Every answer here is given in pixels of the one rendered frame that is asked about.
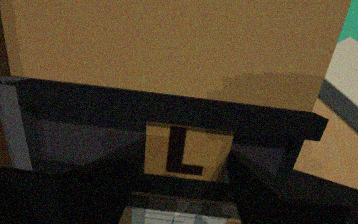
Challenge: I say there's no tan letter tile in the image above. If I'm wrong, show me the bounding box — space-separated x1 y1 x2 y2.
143 121 235 182

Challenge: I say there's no tan cardboard board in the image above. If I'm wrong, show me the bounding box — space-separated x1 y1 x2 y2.
0 0 351 224

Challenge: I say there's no beige flat rectangular slab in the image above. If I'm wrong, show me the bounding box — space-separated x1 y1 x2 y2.
319 36 358 130

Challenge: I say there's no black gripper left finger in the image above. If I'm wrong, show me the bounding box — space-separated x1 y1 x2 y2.
0 139 145 224

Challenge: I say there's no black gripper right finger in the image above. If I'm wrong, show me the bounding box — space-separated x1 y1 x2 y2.
227 149 358 224

